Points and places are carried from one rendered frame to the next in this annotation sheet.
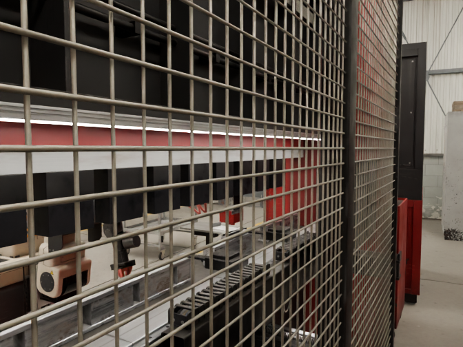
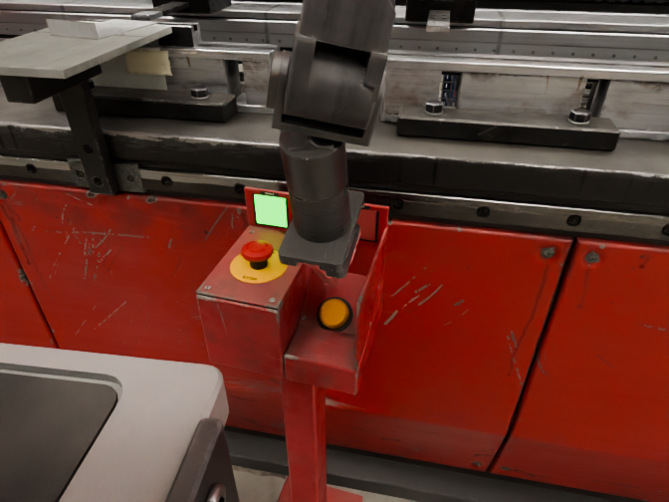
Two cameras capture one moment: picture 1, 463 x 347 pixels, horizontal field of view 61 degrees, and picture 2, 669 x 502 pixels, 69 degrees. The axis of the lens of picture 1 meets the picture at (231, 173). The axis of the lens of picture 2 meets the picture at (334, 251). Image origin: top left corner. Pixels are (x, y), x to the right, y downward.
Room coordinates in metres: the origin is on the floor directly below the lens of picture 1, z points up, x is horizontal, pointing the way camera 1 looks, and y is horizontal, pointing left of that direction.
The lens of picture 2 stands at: (1.85, 0.89, 1.15)
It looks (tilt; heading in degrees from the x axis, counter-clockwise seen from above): 35 degrees down; 251
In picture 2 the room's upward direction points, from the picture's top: straight up
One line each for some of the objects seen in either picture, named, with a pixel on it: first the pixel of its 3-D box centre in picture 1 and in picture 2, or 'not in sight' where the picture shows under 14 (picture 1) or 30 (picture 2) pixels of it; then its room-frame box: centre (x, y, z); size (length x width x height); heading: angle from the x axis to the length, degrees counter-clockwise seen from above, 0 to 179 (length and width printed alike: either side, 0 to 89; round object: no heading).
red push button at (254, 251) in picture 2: not in sight; (258, 257); (1.79, 0.40, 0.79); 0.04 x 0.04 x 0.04
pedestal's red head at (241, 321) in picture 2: not in sight; (298, 285); (1.74, 0.41, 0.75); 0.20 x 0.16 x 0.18; 146
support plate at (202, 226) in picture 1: (211, 227); (67, 45); (1.98, 0.10, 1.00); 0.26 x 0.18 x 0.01; 60
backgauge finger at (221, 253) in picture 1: (209, 256); (440, 9); (1.39, 0.08, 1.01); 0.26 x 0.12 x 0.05; 60
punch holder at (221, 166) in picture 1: (217, 180); not in sight; (1.75, 0.06, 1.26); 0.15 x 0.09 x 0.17; 150
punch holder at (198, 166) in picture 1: (191, 183); not in sight; (1.58, 0.16, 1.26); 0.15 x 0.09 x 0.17; 150
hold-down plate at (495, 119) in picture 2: not in sight; (502, 126); (1.41, 0.33, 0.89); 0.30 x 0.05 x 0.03; 150
